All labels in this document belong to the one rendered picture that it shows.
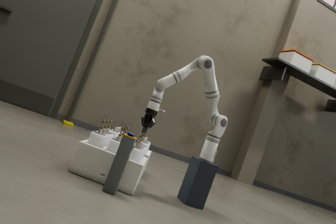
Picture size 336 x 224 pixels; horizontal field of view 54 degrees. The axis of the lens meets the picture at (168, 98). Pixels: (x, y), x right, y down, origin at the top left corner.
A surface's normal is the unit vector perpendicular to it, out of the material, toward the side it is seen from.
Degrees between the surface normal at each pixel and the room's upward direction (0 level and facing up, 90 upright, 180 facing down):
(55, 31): 90
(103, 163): 90
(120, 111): 90
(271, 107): 90
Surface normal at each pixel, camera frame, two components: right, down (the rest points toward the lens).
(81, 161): 0.00, -0.07
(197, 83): 0.36, 0.07
